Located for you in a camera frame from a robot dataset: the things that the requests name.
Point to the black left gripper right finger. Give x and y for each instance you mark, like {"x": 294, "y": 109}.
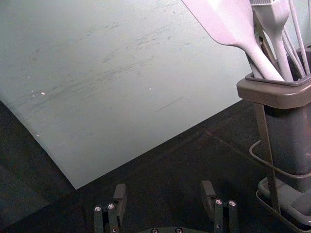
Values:
{"x": 208, "y": 194}

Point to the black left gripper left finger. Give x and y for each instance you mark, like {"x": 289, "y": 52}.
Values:
{"x": 120, "y": 196}

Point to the black table cloth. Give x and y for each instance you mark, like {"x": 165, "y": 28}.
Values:
{"x": 170, "y": 174}

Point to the black rack with steel bars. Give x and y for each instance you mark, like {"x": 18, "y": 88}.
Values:
{"x": 269, "y": 155}

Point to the grey utensil holder cup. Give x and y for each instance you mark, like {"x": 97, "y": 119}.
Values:
{"x": 289, "y": 126}

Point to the grey wide silicone spatula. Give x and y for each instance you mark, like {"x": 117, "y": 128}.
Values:
{"x": 223, "y": 21}

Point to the grey silicone brush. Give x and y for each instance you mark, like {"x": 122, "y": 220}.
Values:
{"x": 274, "y": 21}

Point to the plain pale wall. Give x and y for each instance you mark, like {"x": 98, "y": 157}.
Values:
{"x": 102, "y": 72}

